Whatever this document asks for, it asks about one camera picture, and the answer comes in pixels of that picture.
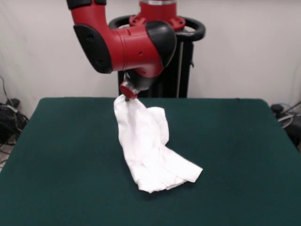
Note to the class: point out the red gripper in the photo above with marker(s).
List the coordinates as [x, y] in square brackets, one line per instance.
[128, 90]

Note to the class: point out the white towel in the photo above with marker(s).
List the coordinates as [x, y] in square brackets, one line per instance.
[145, 141]

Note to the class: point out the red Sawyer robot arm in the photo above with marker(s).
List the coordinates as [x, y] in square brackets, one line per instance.
[136, 49]

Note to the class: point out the dark green table cloth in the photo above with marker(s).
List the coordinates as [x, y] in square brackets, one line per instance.
[70, 164]

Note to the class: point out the black power adapter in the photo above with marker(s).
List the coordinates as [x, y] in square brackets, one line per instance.
[14, 102]

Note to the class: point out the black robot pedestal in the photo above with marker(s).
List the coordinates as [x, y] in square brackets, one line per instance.
[185, 70]

